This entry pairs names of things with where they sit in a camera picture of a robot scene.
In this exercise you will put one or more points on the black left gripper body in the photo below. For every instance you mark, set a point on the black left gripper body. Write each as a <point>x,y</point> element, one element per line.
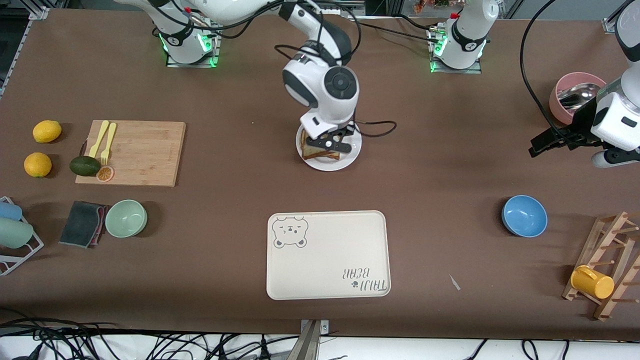
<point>579,123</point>

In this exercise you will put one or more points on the plain bread slice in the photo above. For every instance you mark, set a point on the plain bread slice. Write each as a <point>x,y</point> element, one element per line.
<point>312,149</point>

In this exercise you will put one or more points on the white round plate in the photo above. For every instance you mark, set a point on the white round plate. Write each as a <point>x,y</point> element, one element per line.
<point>330,166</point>

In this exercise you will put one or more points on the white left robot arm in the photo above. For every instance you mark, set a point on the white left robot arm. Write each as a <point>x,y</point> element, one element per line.
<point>465,35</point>

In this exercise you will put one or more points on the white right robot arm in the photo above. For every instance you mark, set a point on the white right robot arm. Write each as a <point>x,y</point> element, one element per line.
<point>340,82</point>

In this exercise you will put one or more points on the bread slice under egg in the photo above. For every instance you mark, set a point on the bread slice under egg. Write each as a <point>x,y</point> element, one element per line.
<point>325,158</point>

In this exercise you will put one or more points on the metal ladle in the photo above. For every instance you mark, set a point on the metal ladle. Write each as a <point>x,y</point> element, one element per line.
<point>580,95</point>

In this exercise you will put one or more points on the pink bowl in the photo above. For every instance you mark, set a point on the pink bowl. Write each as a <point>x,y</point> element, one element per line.
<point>575,79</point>

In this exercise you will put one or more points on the blue bowl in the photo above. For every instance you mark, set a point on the blue bowl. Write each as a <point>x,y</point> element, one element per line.
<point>524,216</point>

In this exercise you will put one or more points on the cream bear print tray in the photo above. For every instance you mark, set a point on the cream bear print tray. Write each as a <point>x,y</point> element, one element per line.
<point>330,250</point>

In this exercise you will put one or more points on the wooden mug rack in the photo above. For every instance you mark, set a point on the wooden mug rack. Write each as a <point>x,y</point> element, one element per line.
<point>605,235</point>

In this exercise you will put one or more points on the yellow mug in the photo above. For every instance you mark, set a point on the yellow mug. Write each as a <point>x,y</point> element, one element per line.
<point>592,282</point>

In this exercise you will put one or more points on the small white paper scrap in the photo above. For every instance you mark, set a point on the small white paper scrap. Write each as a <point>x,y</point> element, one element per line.
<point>455,283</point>

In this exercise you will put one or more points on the wooden cutting board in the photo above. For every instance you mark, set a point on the wooden cutting board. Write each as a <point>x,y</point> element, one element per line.
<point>145,150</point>

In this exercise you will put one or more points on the pale green bowl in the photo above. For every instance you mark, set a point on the pale green bowl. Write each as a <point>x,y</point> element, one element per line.
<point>126,218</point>

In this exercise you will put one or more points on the yellow plastic fork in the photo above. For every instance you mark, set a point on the yellow plastic fork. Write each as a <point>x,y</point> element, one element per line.
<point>108,142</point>

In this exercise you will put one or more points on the orange slice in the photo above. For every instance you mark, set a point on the orange slice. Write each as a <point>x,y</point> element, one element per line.
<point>105,174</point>

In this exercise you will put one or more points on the yellow plastic knife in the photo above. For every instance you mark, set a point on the yellow plastic knife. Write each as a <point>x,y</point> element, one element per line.
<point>98,137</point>

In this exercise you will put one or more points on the dark green avocado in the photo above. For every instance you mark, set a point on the dark green avocado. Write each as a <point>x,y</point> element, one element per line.
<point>85,166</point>

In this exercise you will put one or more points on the grey folded cloth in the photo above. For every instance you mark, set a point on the grey folded cloth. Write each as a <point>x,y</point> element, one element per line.
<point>79,224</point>

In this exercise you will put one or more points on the yellow lemon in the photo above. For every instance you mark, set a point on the yellow lemon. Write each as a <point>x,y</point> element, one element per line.
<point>38,165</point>
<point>47,131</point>

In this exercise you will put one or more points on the blue cup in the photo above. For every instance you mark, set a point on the blue cup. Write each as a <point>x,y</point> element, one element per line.
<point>10,211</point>

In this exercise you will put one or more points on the pale green cup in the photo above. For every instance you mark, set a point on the pale green cup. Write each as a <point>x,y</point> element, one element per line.
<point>15,233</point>

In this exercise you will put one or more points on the aluminium frame profile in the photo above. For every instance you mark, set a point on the aluminium frame profile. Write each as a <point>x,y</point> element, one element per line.
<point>607,25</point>

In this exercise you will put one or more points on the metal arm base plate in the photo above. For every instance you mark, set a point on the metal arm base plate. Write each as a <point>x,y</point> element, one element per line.
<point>455,71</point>
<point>216,50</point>

